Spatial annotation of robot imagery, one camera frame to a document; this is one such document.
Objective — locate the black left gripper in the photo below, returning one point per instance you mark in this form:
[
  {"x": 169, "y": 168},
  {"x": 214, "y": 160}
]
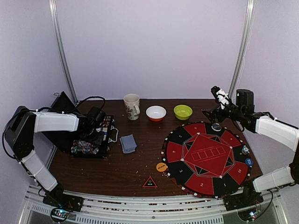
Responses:
[{"x": 99, "y": 139}]

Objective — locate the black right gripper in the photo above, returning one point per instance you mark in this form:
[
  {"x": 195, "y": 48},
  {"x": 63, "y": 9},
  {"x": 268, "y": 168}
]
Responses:
[{"x": 215, "y": 112}]

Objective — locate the black round dealer puck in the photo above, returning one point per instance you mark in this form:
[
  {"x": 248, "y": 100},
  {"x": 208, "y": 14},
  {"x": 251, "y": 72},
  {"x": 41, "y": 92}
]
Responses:
[{"x": 216, "y": 127}]

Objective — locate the poker chip stack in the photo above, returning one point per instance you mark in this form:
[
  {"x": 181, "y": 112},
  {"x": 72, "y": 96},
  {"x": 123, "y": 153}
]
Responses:
[{"x": 245, "y": 151}]

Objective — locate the blue small blind button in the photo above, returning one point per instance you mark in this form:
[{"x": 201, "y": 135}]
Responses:
[{"x": 249, "y": 162}]

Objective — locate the orange big blind button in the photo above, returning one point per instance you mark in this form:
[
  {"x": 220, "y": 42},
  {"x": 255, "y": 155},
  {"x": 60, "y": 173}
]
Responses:
[{"x": 161, "y": 167}]

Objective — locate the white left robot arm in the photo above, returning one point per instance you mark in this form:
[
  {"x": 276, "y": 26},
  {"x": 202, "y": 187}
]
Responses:
[{"x": 20, "y": 131}]

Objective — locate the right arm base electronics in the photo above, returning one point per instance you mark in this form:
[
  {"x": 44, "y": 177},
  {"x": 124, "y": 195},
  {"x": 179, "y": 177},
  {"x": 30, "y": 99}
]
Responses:
[{"x": 248, "y": 197}]

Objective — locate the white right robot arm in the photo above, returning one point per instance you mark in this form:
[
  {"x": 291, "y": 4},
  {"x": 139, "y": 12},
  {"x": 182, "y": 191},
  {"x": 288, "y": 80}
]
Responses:
[{"x": 262, "y": 123}]

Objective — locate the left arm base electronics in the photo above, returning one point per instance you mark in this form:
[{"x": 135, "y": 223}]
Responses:
[{"x": 64, "y": 208}]

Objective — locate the blue texas holdem card box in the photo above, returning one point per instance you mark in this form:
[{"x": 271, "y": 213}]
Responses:
[{"x": 104, "y": 131}]

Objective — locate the upper poker chip row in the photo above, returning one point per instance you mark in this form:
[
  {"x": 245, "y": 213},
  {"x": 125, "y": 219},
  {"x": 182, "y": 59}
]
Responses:
[{"x": 107, "y": 119}]

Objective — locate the front poker chip stacks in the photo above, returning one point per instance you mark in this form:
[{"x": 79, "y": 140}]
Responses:
[{"x": 82, "y": 147}]

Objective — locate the lime green bowl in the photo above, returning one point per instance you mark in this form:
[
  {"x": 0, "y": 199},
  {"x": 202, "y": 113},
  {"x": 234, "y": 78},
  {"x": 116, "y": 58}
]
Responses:
[{"x": 182, "y": 112}]

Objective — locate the black poker chip case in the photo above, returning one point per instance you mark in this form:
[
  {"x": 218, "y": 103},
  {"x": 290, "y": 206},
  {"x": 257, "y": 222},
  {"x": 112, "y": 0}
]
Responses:
[{"x": 63, "y": 140}]

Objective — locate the folded blue grey cloth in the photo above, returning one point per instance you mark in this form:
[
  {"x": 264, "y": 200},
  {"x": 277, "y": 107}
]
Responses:
[{"x": 128, "y": 144}]

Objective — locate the red black poker mat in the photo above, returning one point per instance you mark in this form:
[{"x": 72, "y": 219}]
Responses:
[{"x": 203, "y": 162}]

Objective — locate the ceramic coral pattern mug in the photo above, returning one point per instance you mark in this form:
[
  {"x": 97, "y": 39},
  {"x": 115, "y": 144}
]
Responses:
[{"x": 132, "y": 104}]

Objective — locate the white orange bowl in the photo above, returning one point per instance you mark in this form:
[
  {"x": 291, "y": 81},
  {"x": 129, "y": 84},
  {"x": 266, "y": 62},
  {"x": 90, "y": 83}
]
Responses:
[{"x": 156, "y": 113}]

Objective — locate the black red triangular all-in marker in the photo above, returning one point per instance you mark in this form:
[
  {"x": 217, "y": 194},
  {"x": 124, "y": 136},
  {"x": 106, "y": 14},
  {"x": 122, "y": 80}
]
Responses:
[{"x": 150, "y": 184}]

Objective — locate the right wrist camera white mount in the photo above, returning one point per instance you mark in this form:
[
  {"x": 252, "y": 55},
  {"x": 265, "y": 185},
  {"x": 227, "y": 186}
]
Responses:
[{"x": 220, "y": 96}]

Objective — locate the left aluminium frame post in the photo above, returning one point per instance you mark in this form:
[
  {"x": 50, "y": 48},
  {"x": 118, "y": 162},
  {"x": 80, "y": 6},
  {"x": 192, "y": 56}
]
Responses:
[{"x": 62, "y": 55}]

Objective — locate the aluminium frame post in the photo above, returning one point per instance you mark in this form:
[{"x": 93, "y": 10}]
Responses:
[
  {"x": 247, "y": 28},
  {"x": 62, "y": 55}
]

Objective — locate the aluminium front table rail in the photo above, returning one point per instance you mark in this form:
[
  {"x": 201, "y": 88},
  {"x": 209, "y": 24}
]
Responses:
[{"x": 187, "y": 209}]

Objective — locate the right aluminium frame post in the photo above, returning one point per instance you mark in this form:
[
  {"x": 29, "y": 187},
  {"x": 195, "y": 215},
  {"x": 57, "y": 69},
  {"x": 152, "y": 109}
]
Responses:
[{"x": 247, "y": 28}]

